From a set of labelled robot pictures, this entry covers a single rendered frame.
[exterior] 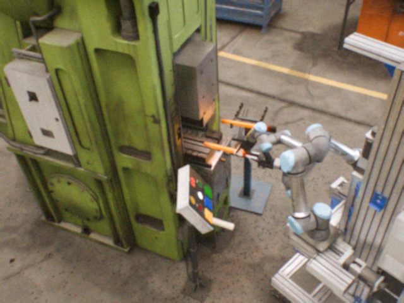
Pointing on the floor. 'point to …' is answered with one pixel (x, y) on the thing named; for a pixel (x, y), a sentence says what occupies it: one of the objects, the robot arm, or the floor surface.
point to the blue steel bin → (249, 11)
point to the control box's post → (193, 252)
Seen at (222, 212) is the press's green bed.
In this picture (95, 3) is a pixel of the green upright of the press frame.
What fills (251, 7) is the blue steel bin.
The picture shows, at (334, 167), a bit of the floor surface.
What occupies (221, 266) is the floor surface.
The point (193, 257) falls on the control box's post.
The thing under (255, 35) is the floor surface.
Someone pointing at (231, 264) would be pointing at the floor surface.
